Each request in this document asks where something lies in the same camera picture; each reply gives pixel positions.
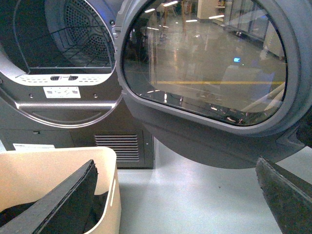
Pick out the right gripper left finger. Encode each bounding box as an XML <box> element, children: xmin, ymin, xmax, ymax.
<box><xmin>0</xmin><ymin>160</ymin><xmax>98</xmax><ymax>234</ymax></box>

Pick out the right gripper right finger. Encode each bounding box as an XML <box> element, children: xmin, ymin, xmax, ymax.
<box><xmin>255</xmin><ymin>157</ymin><xmax>312</xmax><ymax>234</ymax></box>

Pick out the beige plastic laundry hamper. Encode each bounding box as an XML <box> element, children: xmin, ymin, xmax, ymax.
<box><xmin>0</xmin><ymin>147</ymin><xmax>121</xmax><ymax>234</ymax></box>

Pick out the black printed t-shirt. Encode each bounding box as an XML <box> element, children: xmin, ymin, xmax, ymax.
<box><xmin>0</xmin><ymin>192</ymin><xmax>108</xmax><ymax>233</ymax></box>

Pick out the grey tumble dryer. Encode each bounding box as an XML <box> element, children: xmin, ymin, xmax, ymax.
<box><xmin>0</xmin><ymin>0</ymin><xmax>155</xmax><ymax>169</ymax></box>

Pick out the round dryer door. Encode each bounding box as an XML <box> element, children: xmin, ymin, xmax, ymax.
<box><xmin>115</xmin><ymin>0</ymin><xmax>312</xmax><ymax>169</ymax></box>

